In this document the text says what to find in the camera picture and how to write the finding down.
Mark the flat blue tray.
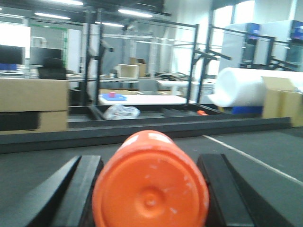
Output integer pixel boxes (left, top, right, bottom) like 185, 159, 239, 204
100, 93, 127, 101

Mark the white foam roll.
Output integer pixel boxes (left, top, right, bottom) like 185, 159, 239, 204
208, 67, 303, 107

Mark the black computer monitor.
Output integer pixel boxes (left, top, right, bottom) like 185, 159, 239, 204
0, 45, 25, 64

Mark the grey office chair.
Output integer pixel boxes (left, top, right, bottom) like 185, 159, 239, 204
138, 79, 159, 95

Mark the white background table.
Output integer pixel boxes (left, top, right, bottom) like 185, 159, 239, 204
99, 94, 187, 105

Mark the black office chair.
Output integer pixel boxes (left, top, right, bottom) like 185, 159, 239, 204
38, 58, 66, 80

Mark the crumpled clear plastic bag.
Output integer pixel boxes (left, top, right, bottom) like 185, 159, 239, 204
104, 104, 140, 120

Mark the tan cardboard box right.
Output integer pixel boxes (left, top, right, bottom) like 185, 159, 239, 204
262, 77, 303, 127

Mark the upper cardboard box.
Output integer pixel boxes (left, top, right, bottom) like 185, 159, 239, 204
0, 78, 69, 112

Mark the black metal rack frame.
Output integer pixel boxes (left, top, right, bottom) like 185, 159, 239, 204
80, 8, 232, 121

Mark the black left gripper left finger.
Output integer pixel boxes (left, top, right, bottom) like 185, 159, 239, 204
11, 155, 103, 227

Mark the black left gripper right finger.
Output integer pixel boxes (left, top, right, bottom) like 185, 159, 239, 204
196, 154, 292, 227

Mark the black foam border strip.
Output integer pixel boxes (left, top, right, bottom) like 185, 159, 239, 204
0, 116, 292, 154

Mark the small pink block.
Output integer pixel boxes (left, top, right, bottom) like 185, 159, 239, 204
108, 92, 116, 98

